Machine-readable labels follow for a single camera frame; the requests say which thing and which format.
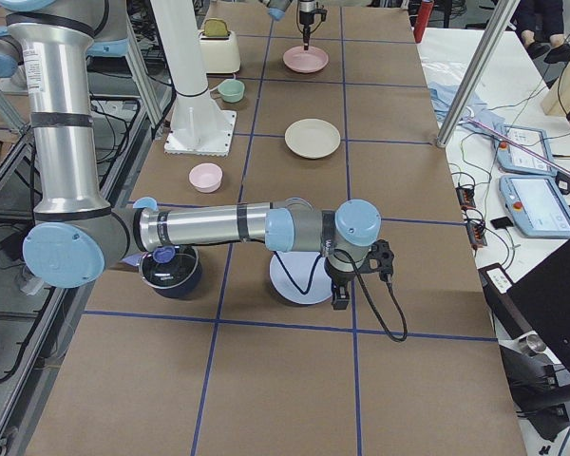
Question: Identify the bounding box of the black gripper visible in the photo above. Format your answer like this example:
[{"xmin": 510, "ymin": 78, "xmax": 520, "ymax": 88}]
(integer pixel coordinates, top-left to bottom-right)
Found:
[
  {"xmin": 326, "ymin": 239, "xmax": 392, "ymax": 310},
  {"xmin": 297, "ymin": 0, "xmax": 327, "ymax": 50}
]

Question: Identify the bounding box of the pink plate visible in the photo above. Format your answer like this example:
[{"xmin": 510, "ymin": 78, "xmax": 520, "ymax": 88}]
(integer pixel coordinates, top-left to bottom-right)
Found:
[{"xmin": 282, "ymin": 46, "xmax": 330, "ymax": 74}]

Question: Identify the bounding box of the light blue plate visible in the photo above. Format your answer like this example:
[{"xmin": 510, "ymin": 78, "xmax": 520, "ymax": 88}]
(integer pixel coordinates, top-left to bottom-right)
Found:
[{"xmin": 269, "ymin": 252, "xmax": 332, "ymax": 306}]

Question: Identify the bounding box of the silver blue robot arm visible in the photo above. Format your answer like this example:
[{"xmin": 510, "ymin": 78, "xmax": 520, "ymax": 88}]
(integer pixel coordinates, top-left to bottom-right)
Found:
[
  {"xmin": 261, "ymin": 0, "xmax": 327, "ymax": 51},
  {"xmin": 4, "ymin": 1, "xmax": 393, "ymax": 310}
]

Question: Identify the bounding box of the cream toaster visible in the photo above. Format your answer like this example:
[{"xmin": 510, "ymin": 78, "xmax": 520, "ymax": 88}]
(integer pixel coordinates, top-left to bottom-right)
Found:
[{"xmin": 199, "ymin": 18, "xmax": 241, "ymax": 74}]

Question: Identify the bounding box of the green bowl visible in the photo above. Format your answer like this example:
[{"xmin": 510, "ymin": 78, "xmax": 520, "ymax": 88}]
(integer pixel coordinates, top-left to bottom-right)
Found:
[{"xmin": 218, "ymin": 79, "xmax": 245, "ymax": 104}]

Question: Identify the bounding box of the cream plate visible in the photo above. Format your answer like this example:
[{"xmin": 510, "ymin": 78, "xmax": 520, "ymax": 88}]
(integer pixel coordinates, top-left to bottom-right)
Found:
[{"xmin": 284, "ymin": 119, "xmax": 341, "ymax": 160}]

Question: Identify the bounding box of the red cylinder bottle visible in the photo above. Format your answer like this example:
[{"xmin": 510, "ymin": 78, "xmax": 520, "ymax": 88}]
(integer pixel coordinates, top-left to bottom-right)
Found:
[{"xmin": 414, "ymin": 0, "xmax": 434, "ymax": 32}]

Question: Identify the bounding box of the light blue cloth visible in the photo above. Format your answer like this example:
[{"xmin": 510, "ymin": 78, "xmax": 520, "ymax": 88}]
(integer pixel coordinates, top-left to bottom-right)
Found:
[{"xmin": 427, "ymin": 82, "xmax": 504, "ymax": 132}]

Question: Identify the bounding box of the dark pot with glass lid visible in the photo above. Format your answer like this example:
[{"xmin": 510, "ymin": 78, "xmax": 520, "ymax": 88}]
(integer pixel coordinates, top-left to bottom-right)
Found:
[{"xmin": 138, "ymin": 245, "xmax": 202, "ymax": 299}]

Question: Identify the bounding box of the pink bowl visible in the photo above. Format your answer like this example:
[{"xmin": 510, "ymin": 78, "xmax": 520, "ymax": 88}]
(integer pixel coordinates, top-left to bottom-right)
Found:
[{"xmin": 188, "ymin": 162, "xmax": 223, "ymax": 193}]

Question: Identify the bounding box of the black laptop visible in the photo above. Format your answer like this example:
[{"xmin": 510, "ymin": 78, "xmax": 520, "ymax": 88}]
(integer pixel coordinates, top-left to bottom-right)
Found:
[{"xmin": 479, "ymin": 239, "xmax": 570, "ymax": 371}]

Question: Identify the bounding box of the near teach pendant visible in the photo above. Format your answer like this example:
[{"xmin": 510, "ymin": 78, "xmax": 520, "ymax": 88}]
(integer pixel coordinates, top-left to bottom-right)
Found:
[{"xmin": 499, "ymin": 175, "xmax": 570, "ymax": 238}]

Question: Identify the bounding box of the teach pendant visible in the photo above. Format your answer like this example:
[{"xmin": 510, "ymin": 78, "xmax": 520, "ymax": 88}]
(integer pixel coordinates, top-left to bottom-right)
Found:
[
  {"xmin": 495, "ymin": 123, "xmax": 557, "ymax": 177},
  {"xmin": 499, "ymin": 175, "xmax": 570, "ymax": 238}
]

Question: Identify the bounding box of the far teach pendant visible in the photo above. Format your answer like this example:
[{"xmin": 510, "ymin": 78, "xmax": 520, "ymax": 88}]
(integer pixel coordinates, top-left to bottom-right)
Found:
[{"xmin": 495, "ymin": 123, "xmax": 557, "ymax": 177}]

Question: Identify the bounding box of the white camera pole base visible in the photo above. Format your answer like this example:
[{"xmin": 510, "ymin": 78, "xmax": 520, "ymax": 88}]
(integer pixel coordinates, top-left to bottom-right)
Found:
[{"xmin": 151, "ymin": 0, "xmax": 237, "ymax": 157}]

